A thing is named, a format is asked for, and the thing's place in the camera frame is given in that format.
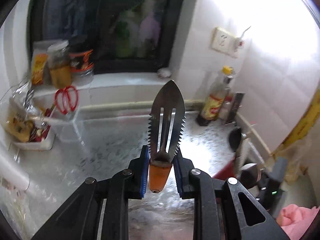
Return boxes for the red metal utensil canister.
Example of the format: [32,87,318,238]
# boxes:
[213,157,235,180]

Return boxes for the white dimpled rice paddle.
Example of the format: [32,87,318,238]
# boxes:
[236,138,250,175]

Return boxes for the black plastic ladle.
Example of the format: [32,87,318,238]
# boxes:
[228,127,242,152]

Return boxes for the orange handled peeler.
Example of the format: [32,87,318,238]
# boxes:
[148,80,185,193]

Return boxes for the white MAX plastic spoon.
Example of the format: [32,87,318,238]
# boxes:
[239,163,261,189]

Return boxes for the bag of dried noodles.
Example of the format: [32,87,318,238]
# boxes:
[271,138,312,184]

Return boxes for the pink sleeve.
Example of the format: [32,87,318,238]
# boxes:
[276,204,319,239]

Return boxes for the yellow cling film roll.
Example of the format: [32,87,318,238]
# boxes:
[283,89,319,147]

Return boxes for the white plastic pipe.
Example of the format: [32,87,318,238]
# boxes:
[0,152,30,191]

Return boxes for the clear plastic container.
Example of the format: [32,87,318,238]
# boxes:
[50,107,84,143]

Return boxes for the vinegar bottle yellow cap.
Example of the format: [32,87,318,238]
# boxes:
[196,66,234,126]

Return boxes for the white tray with packets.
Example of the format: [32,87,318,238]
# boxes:
[1,101,55,151]

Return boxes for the crumpled tissue on sill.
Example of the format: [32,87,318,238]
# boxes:
[157,68,172,79]

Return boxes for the jar with black label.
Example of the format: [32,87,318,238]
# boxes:
[69,35,94,86]

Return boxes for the jar with yellow contents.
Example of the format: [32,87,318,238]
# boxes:
[47,40,72,89]

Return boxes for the yellow snack packet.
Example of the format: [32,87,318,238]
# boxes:
[31,52,48,86]

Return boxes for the smartphone leaning on wall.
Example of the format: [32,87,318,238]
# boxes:
[225,92,245,125]

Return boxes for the red handled scissors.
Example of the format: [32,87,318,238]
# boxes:
[54,86,79,115]

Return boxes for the white wall socket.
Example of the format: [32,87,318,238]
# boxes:
[211,27,235,54]

